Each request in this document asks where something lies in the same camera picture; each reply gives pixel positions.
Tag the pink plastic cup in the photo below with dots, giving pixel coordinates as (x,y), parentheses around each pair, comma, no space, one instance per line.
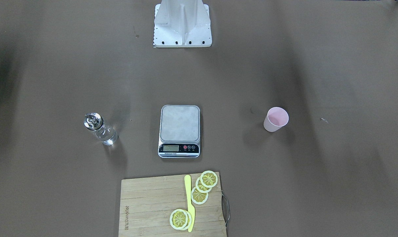
(275,119)

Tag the glass sauce bottle steel spout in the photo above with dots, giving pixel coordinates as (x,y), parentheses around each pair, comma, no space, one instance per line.
(103,131)

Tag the digital kitchen scale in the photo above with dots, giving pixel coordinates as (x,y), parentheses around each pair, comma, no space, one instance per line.
(179,132)

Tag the yellow plastic knife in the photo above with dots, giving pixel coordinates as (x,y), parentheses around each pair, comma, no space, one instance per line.
(190,207)

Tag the lemon slice far end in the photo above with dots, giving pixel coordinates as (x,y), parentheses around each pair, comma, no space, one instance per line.
(209,179)

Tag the lemon slice middle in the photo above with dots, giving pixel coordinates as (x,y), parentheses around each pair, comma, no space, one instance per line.
(200,187)

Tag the lemon slice near knife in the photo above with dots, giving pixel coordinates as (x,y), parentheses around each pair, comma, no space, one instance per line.
(198,197)

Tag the bamboo cutting board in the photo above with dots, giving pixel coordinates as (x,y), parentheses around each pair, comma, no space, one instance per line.
(146,205)

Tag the lemon slice top pair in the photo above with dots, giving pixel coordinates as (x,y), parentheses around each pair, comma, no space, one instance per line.
(178,219)

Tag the lemon slice under pair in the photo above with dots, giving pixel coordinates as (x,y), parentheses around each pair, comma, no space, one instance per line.
(189,220)

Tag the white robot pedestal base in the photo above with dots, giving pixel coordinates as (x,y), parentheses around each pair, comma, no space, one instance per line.
(182,24)

